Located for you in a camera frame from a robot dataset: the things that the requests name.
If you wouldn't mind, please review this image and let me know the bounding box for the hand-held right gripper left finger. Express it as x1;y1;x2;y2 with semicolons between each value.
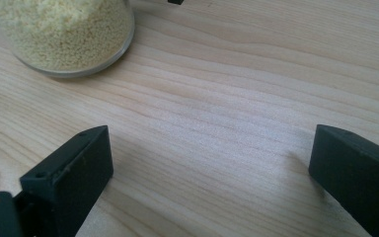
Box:
13;124;114;237

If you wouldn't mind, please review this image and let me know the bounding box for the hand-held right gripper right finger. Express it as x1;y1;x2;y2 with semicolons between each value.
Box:
308;123;379;237

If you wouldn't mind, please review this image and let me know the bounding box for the glass jar of yellow grains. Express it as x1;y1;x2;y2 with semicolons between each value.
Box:
0;0;136;79

